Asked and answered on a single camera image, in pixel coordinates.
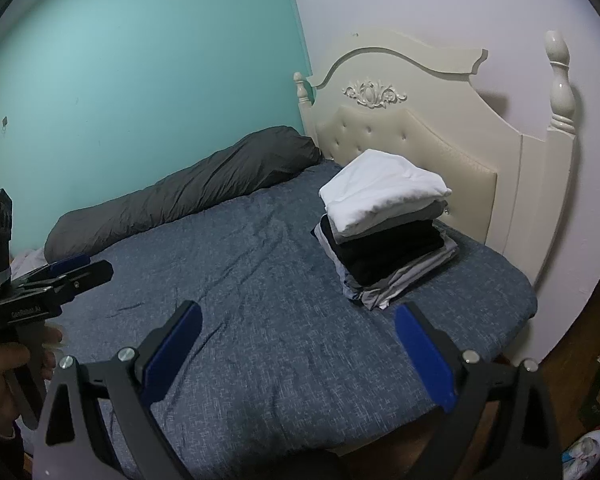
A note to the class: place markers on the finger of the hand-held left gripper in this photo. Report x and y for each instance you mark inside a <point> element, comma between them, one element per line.
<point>65,262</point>
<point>80,280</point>

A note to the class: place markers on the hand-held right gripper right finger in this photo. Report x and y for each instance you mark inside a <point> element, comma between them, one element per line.
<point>425,355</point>

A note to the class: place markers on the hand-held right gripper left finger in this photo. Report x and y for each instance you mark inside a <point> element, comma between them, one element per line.
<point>172,355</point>

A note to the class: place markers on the white shirt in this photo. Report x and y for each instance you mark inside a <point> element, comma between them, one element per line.
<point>380,185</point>

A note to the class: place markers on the person's left forearm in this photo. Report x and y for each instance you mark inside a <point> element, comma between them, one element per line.
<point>0,455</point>

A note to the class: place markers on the light grey sheet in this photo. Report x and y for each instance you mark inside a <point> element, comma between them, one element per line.
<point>27,260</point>

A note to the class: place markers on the grey sweatshirt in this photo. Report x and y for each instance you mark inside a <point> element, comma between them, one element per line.
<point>410,280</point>

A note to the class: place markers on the dark grey rolled duvet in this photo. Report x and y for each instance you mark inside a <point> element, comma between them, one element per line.
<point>180,190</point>

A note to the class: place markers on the lilac garment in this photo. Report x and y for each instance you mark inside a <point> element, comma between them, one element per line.
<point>325,240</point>

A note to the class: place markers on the white plastic bag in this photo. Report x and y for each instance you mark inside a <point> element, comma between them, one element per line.
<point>587,455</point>

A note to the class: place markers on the cream tufted headboard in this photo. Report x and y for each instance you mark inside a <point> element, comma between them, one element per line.
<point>505,125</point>

